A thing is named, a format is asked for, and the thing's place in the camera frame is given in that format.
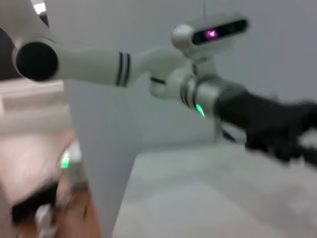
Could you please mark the large black wall screen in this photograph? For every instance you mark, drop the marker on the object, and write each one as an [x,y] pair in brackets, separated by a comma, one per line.
[6,54]

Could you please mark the white box device, green light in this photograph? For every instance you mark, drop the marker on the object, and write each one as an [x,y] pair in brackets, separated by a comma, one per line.
[71,163]

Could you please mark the black floor power strip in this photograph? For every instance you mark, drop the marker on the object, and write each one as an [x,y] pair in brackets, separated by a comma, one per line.
[32,203]

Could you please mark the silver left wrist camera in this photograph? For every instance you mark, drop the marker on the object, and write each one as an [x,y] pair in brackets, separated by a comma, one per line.
[218,32]

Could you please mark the white and silver left robot arm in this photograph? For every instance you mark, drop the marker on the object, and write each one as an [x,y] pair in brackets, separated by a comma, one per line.
[94,64]

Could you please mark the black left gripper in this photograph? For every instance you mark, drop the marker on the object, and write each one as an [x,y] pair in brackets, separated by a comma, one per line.
[262,124]

